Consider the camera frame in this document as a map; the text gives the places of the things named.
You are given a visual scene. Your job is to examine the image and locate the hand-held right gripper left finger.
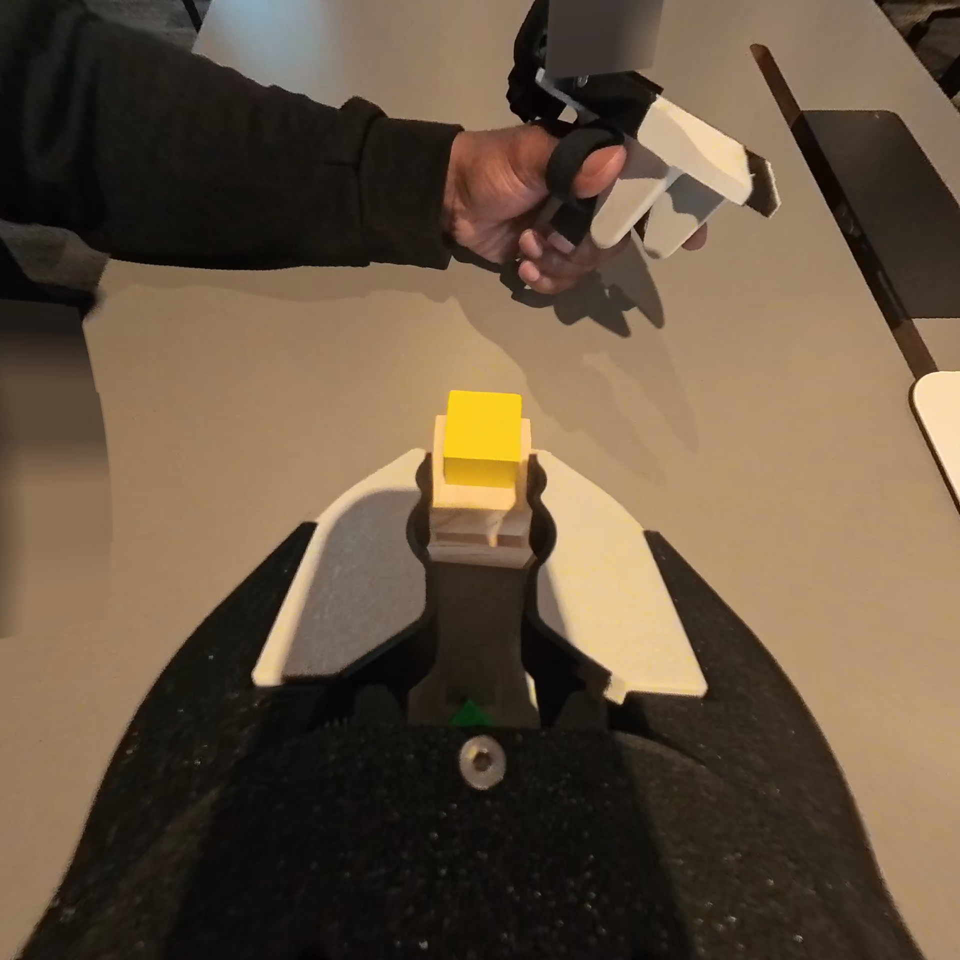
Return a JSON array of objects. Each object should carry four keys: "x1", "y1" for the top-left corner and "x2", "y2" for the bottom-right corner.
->
[{"x1": 251, "y1": 447, "x2": 440, "y2": 687}]

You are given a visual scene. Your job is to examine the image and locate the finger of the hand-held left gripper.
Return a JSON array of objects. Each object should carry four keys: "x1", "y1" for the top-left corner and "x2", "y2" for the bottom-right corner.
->
[
  {"x1": 636, "y1": 96, "x2": 783, "y2": 220},
  {"x1": 591, "y1": 159, "x2": 729, "y2": 261}
]

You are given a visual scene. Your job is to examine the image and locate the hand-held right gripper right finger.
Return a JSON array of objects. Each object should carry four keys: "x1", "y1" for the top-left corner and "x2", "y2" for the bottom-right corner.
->
[{"x1": 525, "y1": 450, "x2": 710, "y2": 705}]

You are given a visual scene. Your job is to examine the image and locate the natural wooden cube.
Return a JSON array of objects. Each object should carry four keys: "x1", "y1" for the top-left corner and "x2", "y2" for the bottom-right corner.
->
[
  {"x1": 432, "y1": 414, "x2": 535, "y2": 545},
  {"x1": 424, "y1": 528, "x2": 546, "y2": 570}
]

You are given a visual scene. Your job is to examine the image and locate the yellow wooden cube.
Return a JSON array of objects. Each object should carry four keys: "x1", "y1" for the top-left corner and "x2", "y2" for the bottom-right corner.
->
[{"x1": 442, "y1": 390, "x2": 524, "y2": 489}]

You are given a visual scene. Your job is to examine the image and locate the person's left forearm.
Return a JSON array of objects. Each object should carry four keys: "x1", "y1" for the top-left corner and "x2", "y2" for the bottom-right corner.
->
[{"x1": 0, "y1": 0, "x2": 464, "y2": 273}]

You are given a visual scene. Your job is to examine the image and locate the person's left hand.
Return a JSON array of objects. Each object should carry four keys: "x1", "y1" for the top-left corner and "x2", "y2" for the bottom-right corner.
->
[{"x1": 441, "y1": 122, "x2": 710, "y2": 296}]

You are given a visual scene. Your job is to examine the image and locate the dark rectangular pad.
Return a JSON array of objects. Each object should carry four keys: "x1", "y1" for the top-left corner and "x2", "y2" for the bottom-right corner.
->
[{"x1": 801, "y1": 110, "x2": 960, "y2": 320}]

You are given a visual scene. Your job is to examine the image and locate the white document stand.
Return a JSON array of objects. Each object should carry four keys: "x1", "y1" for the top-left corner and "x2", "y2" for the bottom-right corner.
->
[{"x1": 909, "y1": 369, "x2": 960, "y2": 515}]

